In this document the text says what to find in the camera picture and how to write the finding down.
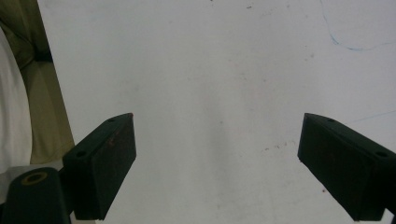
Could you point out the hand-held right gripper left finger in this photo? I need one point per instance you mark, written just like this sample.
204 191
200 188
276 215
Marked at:
102 168

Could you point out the khaki pants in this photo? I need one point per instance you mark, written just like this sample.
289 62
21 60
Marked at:
43 109

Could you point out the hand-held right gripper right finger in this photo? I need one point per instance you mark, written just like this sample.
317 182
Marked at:
345 171

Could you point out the white table mat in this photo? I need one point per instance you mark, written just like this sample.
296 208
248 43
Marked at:
218 93

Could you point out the white shirt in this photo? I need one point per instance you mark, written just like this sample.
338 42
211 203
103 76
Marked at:
12 118

